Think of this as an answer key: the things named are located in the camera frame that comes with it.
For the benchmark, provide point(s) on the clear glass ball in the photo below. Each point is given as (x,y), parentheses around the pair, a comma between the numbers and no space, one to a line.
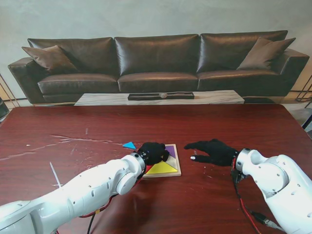
(163,95)

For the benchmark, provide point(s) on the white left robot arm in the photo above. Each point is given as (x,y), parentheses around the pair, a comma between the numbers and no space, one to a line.
(73,195)

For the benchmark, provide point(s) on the brown sofa cushion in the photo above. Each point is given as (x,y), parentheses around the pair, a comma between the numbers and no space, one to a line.
(265,54)
(51,59)

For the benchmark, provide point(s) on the small blue tangram triangle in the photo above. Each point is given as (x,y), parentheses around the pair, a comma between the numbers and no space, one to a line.
(129,146)

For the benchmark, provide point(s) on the large yellow tangram triangle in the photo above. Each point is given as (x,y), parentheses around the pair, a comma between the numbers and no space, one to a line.
(163,168)

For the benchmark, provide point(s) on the purple tangram triangle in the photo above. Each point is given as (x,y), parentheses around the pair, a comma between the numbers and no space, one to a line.
(171,151)

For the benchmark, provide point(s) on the dark brown leather sofa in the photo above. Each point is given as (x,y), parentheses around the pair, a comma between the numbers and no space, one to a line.
(156,58)

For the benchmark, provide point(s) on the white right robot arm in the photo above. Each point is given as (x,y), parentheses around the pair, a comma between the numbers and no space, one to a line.
(280,178)

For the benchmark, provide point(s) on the square wooden puzzle tray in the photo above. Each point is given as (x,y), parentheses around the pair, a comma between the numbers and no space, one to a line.
(179,165)

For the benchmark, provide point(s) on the marble coffee table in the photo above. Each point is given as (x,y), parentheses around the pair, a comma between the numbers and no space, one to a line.
(102,98)

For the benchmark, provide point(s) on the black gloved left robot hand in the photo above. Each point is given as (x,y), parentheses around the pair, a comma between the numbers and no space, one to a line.
(152,153)

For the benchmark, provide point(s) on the thin metal side table frame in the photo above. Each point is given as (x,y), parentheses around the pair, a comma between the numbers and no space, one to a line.
(303,91)
(9,95)

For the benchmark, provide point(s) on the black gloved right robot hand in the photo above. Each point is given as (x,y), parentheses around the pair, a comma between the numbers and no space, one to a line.
(217,153)

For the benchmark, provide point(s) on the large red tangram triangle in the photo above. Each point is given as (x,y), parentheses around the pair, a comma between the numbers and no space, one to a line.
(148,168)

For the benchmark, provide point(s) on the long black decorative tray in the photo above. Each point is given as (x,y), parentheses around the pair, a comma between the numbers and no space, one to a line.
(146,96)

